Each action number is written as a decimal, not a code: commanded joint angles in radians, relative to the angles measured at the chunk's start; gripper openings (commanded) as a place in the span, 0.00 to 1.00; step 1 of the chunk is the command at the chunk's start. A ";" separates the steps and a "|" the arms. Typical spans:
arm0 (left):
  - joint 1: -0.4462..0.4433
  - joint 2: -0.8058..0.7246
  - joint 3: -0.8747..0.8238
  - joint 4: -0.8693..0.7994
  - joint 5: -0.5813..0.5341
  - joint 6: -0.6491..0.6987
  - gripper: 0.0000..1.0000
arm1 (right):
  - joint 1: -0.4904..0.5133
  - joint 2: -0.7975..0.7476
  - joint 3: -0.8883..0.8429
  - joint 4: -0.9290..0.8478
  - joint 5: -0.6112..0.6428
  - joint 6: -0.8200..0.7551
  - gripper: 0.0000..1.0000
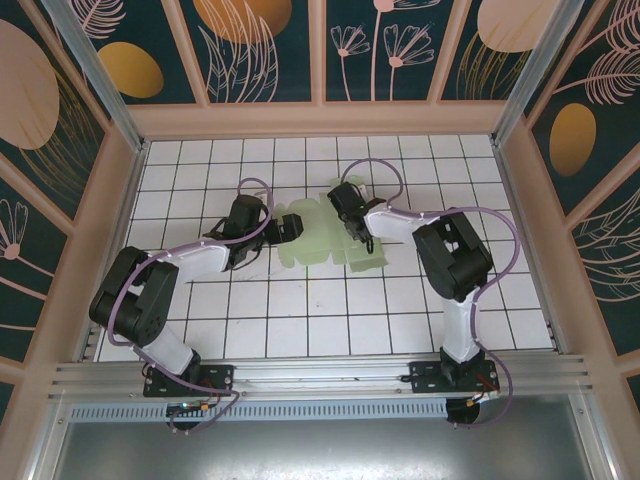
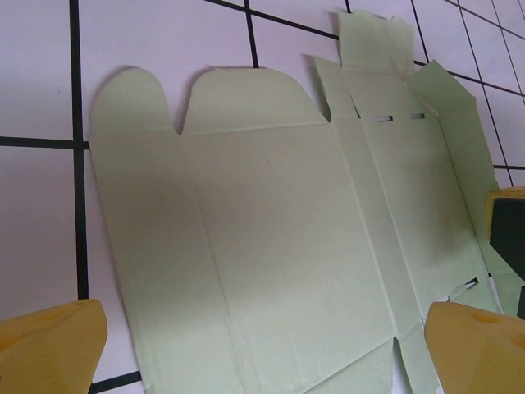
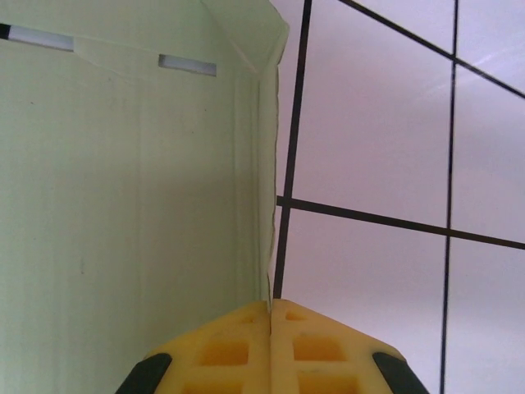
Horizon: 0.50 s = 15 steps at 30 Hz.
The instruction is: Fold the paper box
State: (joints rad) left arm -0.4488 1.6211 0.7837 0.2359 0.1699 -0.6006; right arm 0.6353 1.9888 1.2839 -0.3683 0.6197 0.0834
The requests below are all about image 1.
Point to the aluminium frame post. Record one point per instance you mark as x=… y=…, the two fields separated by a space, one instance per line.
x=535 y=65
x=95 y=75

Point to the left arm base wiring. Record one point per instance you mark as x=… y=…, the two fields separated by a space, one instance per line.
x=192 y=409

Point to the aluminium mounting rail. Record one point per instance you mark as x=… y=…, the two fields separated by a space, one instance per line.
x=320 y=375

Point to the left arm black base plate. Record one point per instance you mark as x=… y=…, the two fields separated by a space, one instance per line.
x=220 y=380

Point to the grey metal sheet panel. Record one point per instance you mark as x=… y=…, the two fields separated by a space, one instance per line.
x=320 y=450

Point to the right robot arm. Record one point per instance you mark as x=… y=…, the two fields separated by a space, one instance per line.
x=460 y=320

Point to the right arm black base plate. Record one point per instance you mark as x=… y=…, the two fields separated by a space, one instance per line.
x=422 y=380

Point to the light green cloth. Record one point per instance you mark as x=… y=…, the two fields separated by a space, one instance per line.
x=310 y=240

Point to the right arm base wiring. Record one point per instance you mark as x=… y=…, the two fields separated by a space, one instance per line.
x=480 y=395

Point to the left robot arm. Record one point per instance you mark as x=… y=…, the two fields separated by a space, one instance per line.
x=200 y=255

